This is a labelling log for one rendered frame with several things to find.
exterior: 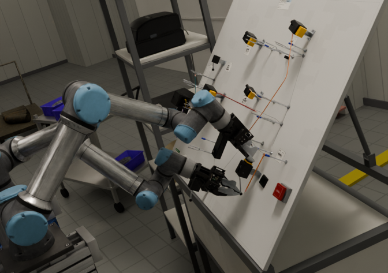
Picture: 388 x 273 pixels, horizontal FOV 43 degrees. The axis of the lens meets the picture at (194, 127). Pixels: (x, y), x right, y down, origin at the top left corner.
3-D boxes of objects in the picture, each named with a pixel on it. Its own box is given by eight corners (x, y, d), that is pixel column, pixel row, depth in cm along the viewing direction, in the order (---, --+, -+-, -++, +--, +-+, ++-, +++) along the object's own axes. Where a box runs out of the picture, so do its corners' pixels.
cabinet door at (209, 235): (230, 280, 246) (212, 214, 232) (193, 230, 295) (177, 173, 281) (233, 279, 246) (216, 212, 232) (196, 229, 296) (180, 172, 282)
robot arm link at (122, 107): (50, 105, 168) (172, 133, 194) (59, 111, 158) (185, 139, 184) (59, 72, 167) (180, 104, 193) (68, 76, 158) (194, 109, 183)
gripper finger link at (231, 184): (243, 190, 193) (223, 180, 192) (238, 194, 198) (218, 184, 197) (246, 183, 194) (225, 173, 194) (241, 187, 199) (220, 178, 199)
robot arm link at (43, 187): (28, 236, 162) (104, 89, 165) (37, 255, 149) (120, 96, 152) (-7, 225, 156) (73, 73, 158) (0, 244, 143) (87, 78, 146)
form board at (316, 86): (170, 162, 282) (167, 161, 282) (238, -7, 269) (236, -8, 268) (267, 271, 176) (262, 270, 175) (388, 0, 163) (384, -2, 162)
